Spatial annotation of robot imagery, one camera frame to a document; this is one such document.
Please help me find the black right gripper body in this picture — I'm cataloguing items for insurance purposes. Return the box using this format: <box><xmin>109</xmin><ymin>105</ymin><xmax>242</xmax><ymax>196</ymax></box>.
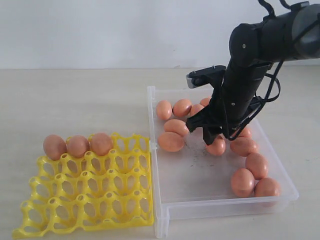
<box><xmin>208</xmin><ymin>62</ymin><xmax>273</xmax><ymax>140</ymax></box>

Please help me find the brown egg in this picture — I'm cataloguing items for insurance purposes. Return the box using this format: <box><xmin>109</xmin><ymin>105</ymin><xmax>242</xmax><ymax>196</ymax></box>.
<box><xmin>205</xmin><ymin>135</ymin><xmax>226</xmax><ymax>156</ymax></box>
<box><xmin>163</xmin><ymin>119</ymin><xmax>190</xmax><ymax>137</ymax></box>
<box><xmin>238</xmin><ymin>126</ymin><xmax>252</xmax><ymax>138</ymax></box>
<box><xmin>230</xmin><ymin>168</ymin><xmax>255</xmax><ymax>198</ymax></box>
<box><xmin>157</xmin><ymin>131</ymin><xmax>185</xmax><ymax>153</ymax></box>
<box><xmin>199</xmin><ymin>97</ymin><xmax>211</xmax><ymax>107</ymax></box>
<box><xmin>230</xmin><ymin>137</ymin><xmax>259</xmax><ymax>157</ymax></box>
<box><xmin>90</xmin><ymin>132</ymin><xmax>114</xmax><ymax>156</ymax></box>
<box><xmin>66</xmin><ymin>135</ymin><xmax>90</xmax><ymax>159</ymax></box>
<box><xmin>43</xmin><ymin>134</ymin><xmax>67</xmax><ymax>161</ymax></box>
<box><xmin>155</xmin><ymin>100</ymin><xmax>172</xmax><ymax>121</ymax></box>
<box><xmin>245</xmin><ymin>152</ymin><xmax>269</xmax><ymax>180</ymax></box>
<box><xmin>254</xmin><ymin>177</ymin><xmax>281</xmax><ymax>197</ymax></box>
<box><xmin>189</xmin><ymin>103</ymin><xmax>204</xmax><ymax>117</ymax></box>
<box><xmin>172</xmin><ymin>98</ymin><xmax>192</xmax><ymax>118</ymax></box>

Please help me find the clear plastic storage box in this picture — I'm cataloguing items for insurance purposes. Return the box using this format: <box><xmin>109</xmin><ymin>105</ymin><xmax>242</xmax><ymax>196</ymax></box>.
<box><xmin>147</xmin><ymin>86</ymin><xmax>299</xmax><ymax>238</ymax></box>

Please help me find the yellow plastic egg tray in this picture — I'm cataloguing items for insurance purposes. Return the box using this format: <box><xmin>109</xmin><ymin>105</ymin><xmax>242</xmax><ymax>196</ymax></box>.
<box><xmin>12</xmin><ymin>133</ymin><xmax>154</xmax><ymax>239</ymax></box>

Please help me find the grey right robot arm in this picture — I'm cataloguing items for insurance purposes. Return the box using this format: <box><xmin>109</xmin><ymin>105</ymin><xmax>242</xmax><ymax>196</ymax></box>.
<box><xmin>186</xmin><ymin>0</ymin><xmax>320</xmax><ymax>145</ymax></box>

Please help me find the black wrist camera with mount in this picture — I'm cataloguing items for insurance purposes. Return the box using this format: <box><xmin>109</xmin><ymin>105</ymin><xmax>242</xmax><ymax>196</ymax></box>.
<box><xmin>186</xmin><ymin>65</ymin><xmax>226</xmax><ymax>89</ymax></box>

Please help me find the black camera cable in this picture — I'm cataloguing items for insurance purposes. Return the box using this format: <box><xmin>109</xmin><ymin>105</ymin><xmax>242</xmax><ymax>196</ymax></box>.
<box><xmin>224</xmin><ymin>0</ymin><xmax>318</xmax><ymax>141</ymax></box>

